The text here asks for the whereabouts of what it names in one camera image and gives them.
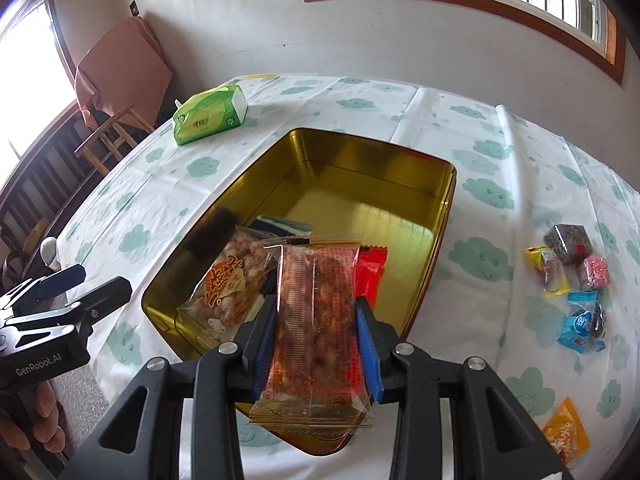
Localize yellow orange snack bag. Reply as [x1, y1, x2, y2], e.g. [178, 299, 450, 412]
[542, 396, 591, 465]

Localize blue plum candy packet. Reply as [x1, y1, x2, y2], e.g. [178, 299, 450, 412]
[558, 290, 598, 354]

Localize dark plum blue packet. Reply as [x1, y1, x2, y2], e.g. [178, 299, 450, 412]
[591, 301, 606, 352]

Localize orange peanut snack bag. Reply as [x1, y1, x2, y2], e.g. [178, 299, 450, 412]
[176, 226, 276, 351]

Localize yellow snack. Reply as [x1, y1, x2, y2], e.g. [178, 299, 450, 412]
[524, 245, 570, 297]

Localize clear red cracker packet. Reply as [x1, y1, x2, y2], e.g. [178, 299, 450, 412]
[250, 237, 372, 432]

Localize pink patterned snack cube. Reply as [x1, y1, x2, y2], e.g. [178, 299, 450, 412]
[575, 255, 611, 292]

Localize blue tissue packet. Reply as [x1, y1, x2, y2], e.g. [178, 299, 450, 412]
[250, 214, 312, 237]

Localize dark seaweed snack block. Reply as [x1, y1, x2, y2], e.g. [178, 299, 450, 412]
[544, 223, 593, 264]

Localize red snack packet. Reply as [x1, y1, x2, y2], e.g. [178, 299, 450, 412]
[354, 246, 388, 309]

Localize left hand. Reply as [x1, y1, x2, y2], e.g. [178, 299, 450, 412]
[1, 382, 66, 454]

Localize dark wooden furniture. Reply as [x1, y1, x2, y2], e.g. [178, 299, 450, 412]
[1, 104, 102, 289]

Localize wooden chair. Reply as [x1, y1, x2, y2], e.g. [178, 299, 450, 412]
[74, 104, 154, 177]

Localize green tissue pack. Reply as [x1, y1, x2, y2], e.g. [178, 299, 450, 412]
[172, 84, 248, 145]

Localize gold red tin box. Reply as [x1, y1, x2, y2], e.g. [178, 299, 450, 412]
[140, 127, 458, 458]

